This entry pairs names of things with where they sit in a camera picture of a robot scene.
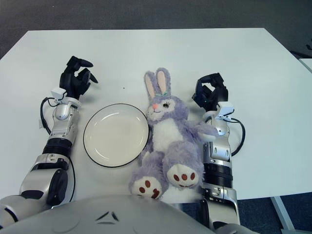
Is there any white left wrist module box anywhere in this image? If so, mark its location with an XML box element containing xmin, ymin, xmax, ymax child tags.
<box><xmin>50</xmin><ymin>87</ymin><xmax>66</xmax><ymax>101</ymax></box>

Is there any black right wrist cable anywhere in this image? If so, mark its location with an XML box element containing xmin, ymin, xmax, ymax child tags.
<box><xmin>230</xmin><ymin>118</ymin><xmax>245</xmax><ymax>156</ymax></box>

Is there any white side table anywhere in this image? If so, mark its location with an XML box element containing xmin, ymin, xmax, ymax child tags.
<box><xmin>298</xmin><ymin>58</ymin><xmax>312</xmax><ymax>74</ymax></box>

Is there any grey robot torso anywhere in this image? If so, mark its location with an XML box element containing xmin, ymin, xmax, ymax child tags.
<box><xmin>2</xmin><ymin>195</ymin><xmax>215</xmax><ymax>234</ymax></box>

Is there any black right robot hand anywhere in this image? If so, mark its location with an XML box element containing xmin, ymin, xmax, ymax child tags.
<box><xmin>191</xmin><ymin>72</ymin><xmax>229</xmax><ymax>113</ymax></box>

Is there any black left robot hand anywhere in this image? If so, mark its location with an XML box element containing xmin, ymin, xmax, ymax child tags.
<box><xmin>59</xmin><ymin>56</ymin><xmax>99</xmax><ymax>100</ymax></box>

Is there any white right wrist module box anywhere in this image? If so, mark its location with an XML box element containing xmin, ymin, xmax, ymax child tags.
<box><xmin>217</xmin><ymin>101</ymin><xmax>234</xmax><ymax>119</ymax></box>

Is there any grey metal table leg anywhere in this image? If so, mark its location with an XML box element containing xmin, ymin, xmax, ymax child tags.
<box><xmin>270</xmin><ymin>195</ymin><xmax>297</xmax><ymax>234</ymax></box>

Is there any purple plush bunny doll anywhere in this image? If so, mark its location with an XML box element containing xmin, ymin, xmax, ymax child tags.
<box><xmin>128</xmin><ymin>67</ymin><xmax>219</xmax><ymax>199</ymax></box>

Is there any white wrist module box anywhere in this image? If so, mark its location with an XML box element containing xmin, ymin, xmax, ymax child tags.
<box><xmin>50</xmin><ymin>87</ymin><xmax>66</xmax><ymax>101</ymax></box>
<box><xmin>217</xmin><ymin>101</ymin><xmax>234</xmax><ymax>119</ymax></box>

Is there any white plate with black rim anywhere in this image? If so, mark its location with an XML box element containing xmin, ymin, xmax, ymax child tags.
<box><xmin>83</xmin><ymin>103</ymin><xmax>150</xmax><ymax>168</ymax></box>

